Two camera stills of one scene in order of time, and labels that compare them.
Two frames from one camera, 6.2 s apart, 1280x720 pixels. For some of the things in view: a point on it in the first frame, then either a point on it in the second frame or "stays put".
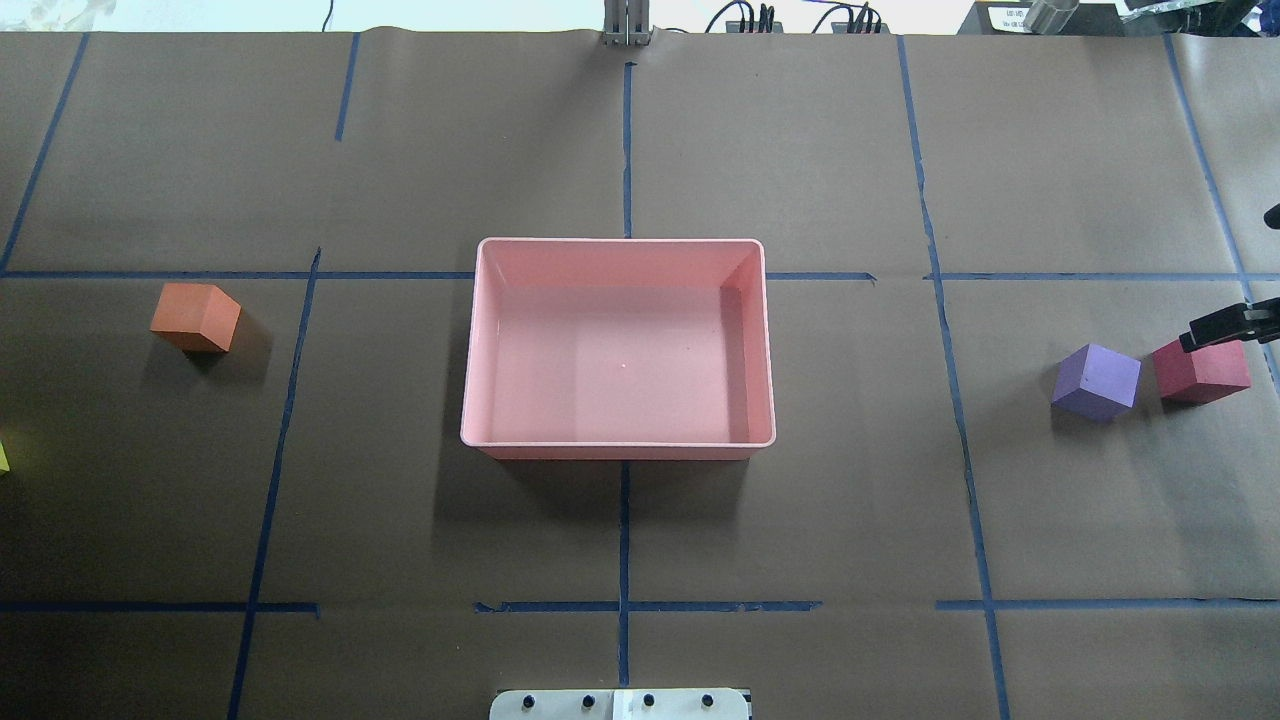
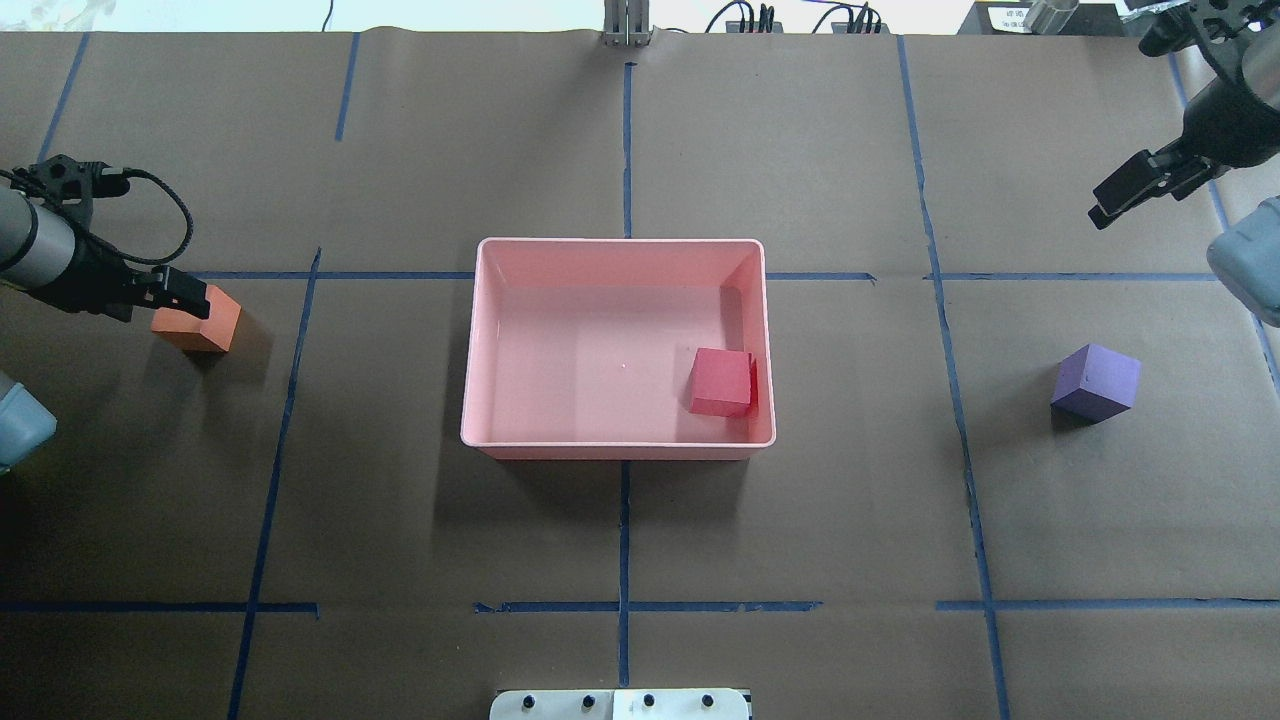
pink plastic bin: [611, 349] stays put
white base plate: [620, 704] stays put
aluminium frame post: [626, 23] stays put
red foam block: [1211, 361] to [725, 383]
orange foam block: [197, 317] stays put
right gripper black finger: [1259, 320] to [1223, 123]
